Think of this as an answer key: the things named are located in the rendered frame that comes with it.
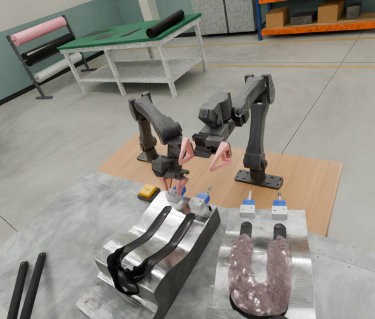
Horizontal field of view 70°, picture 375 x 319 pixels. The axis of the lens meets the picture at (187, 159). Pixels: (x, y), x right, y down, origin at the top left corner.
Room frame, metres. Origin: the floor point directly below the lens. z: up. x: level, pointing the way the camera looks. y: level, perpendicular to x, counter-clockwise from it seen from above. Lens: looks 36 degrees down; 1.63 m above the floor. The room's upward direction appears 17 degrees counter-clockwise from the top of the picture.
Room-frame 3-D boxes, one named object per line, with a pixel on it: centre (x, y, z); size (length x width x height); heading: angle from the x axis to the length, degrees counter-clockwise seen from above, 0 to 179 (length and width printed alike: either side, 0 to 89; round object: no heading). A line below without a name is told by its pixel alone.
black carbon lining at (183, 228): (0.59, 0.19, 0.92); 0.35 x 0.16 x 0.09; 138
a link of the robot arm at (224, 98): (0.71, -0.16, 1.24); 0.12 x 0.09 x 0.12; 138
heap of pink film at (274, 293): (0.42, -0.11, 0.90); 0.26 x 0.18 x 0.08; 155
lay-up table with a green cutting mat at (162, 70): (4.97, 0.42, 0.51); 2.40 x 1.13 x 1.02; 47
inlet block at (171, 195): (0.82, 0.06, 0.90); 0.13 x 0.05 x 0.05; 138
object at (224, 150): (0.57, -0.07, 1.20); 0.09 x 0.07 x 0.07; 139
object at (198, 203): (0.75, -0.02, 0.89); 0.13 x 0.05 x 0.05; 138
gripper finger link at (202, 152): (0.61, -0.02, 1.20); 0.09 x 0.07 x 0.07; 139
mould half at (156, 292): (0.59, 0.21, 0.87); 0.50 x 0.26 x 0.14; 138
